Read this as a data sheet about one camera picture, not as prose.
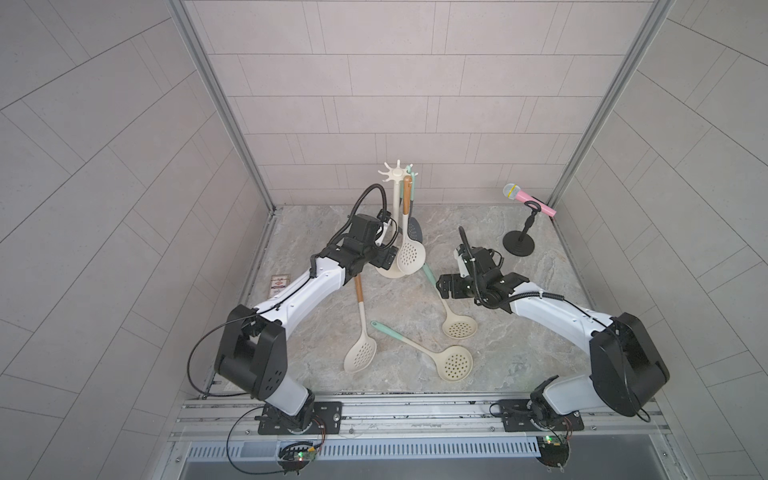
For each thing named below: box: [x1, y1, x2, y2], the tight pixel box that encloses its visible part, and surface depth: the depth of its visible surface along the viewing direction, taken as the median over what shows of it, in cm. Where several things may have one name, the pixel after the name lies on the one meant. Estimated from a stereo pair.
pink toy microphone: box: [502, 183, 557, 217], surface depth 95 cm
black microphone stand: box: [503, 201, 541, 257], surface depth 105 cm
